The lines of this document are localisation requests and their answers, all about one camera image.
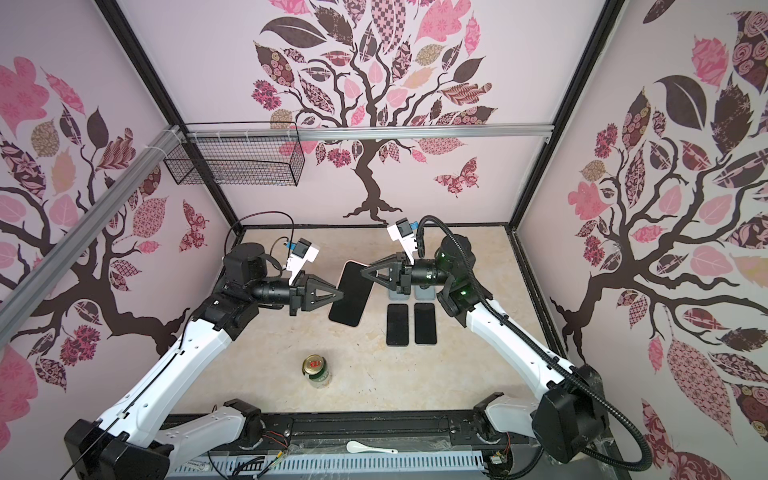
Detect light blue phone case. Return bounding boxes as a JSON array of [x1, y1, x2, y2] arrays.
[[413, 286, 436, 302], [387, 291, 410, 302]]

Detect white plastic spoon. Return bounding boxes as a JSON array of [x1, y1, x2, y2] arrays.
[[346, 440, 399, 455]]

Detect black wire basket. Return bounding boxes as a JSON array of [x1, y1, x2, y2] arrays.
[[164, 120, 305, 187]]

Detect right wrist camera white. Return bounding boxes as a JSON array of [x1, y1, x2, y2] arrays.
[[387, 218, 418, 265]]

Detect black smartphone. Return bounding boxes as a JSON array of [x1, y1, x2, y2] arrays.
[[386, 303, 409, 347], [328, 261, 373, 327], [414, 303, 437, 345]]

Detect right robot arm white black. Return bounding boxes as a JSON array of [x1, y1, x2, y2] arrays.
[[361, 235, 608, 463]]

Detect black corrugated cable conduit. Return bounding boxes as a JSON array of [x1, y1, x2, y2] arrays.
[[416, 214, 653, 472]]

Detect green beverage can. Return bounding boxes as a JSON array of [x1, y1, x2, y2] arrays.
[[302, 354, 331, 388]]

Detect thin black camera cable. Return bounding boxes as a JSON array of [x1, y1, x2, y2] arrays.
[[223, 209, 296, 259]]

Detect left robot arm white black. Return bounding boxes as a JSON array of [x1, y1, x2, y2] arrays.
[[64, 240, 343, 479]]

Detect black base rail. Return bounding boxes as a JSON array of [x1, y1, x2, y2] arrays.
[[161, 407, 613, 480]]

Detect white slotted cable duct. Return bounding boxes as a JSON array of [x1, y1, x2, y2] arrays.
[[168, 451, 485, 479]]

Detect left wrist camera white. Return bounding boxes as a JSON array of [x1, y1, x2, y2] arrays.
[[285, 238, 319, 286]]

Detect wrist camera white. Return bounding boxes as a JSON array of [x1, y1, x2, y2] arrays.
[[387, 218, 418, 265], [285, 238, 319, 286]]

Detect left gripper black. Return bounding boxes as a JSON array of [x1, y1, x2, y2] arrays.
[[250, 271, 343, 316]]

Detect aluminium rail left wall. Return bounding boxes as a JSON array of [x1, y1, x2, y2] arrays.
[[1, 125, 184, 345]]

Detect aluminium rail wall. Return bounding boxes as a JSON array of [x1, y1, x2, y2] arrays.
[[1, 125, 184, 345], [186, 122, 554, 141]]

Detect aluminium rail back wall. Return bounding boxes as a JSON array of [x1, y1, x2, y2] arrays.
[[186, 122, 554, 141]]

